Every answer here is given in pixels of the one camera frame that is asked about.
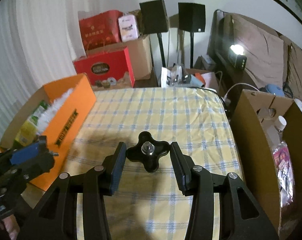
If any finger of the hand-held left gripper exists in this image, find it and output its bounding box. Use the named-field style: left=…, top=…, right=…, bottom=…
left=18, top=148, right=59, bottom=181
left=10, top=135, right=48, bottom=166

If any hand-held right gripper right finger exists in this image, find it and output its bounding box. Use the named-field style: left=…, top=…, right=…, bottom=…
left=170, top=141, right=279, bottom=240

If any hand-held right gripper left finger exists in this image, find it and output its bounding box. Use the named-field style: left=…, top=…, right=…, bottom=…
left=18, top=141, right=127, bottom=240

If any green and yellow carton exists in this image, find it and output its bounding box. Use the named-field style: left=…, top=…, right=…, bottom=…
left=14, top=100, right=52, bottom=147

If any black star knob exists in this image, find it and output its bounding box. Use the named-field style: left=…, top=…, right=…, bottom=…
left=126, top=131, right=172, bottom=173

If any orange cardboard box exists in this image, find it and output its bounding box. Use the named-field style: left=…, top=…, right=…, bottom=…
left=0, top=73, right=97, bottom=192

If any white fluffy duster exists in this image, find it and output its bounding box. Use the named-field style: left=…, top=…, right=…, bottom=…
left=37, top=88, right=75, bottom=133

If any person's left hand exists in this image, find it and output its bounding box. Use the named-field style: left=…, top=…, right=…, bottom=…
left=0, top=212, right=19, bottom=240

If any large open cardboard box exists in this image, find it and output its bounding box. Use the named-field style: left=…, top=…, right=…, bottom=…
left=231, top=89, right=302, bottom=235

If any clear plastic packaging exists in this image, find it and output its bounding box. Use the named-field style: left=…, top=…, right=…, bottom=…
left=161, top=65, right=191, bottom=88

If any small cluttered cardboard box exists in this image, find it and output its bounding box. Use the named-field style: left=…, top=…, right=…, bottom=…
left=185, top=67, right=220, bottom=92

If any white curtain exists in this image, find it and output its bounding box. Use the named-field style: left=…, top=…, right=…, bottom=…
left=0, top=0, right=91, bottom=145

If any pink plastic packet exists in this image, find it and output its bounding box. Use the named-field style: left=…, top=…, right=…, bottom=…
left=272, top=141, right=295, bottom=205

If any red collection paper bag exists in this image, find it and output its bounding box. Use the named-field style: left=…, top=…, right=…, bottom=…
left=73, top=46, right=136, bottom=88

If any white capped plastic bottle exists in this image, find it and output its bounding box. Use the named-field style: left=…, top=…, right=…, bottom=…
left=265, top=116, right=288, bottom=151

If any plain brown cardboard box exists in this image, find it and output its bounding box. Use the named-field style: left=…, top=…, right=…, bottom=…
left=87, top=34, right=153, bottom=82

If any black speaker stand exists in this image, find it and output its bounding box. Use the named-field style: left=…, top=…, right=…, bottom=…
left=157, top=32, right=166, bottom=68
left=189, top=31, right=196, bottom=68

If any light blue round object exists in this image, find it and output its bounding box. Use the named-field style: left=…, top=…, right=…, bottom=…
left=262, top=84, right=285, bottom=97

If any small black lit lamp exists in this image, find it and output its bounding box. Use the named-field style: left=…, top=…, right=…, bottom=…
left=226, top=44, right=248, bottom=70

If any dark wooden sofa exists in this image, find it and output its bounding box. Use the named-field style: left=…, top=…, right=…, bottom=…
left=207, top=9, right=302, bottom=120

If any red gift bag gold print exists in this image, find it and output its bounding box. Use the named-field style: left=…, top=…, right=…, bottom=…
left=78, top=10, right=124, bottom=52

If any pink tissue pack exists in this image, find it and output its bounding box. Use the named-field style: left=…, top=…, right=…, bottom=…
left=117, top=14, right=139, bottom=42

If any beige sofa cushion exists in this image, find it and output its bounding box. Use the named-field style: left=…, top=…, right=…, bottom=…
left=280, top=36, right=302, bottom=98
left=225, top=14, right=285, bottom=88

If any brown woven basket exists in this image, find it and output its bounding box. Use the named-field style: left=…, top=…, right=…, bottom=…
left=128, top=9, right=144, bottom=38

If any black speaker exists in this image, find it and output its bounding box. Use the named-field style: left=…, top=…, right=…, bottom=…
left=139, top=0, right=169, bottom=34
left=178, top=2, right=206, bottom=32

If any white cable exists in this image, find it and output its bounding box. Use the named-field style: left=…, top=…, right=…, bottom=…
left=223, top=82, right=260, bottom=99

